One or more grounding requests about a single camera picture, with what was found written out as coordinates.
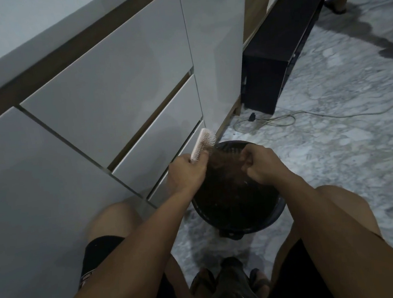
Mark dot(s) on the person's right forearm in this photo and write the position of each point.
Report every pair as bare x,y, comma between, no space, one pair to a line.
347,240

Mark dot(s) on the person's right hand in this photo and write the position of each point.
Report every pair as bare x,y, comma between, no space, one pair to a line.
265,164

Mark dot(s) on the person's black sandal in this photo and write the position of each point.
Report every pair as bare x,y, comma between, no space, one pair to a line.
202,280
259,283

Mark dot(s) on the person's right leg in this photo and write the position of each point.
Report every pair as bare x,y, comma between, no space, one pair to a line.
354,208

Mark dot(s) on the person's leg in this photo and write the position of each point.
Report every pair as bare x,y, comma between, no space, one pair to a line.
113,219
354,208

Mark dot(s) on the black plug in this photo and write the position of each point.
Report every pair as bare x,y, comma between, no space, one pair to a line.
251,116

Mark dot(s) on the black speaker box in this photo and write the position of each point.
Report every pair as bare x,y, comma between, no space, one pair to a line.
276,42

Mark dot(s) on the small brown hair clump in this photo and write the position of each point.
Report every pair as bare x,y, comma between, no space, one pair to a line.
225,161

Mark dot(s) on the pink hairbrush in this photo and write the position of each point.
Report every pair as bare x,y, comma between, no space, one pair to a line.
203,143

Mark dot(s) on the person's left forearm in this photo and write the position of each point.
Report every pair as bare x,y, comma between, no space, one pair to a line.
124,265

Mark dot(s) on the black mesh waste basket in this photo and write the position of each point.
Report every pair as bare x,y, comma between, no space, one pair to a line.
245,224

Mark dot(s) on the person's black shorts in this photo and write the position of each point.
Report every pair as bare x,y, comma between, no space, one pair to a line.
95,254

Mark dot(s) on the person's left leg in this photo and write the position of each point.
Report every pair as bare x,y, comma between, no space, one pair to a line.
113,219

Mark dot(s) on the person's left hand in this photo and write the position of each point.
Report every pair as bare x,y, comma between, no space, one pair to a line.
187,175

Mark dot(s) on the white drawer cabinet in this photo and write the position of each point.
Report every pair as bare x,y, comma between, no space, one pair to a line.
77,137

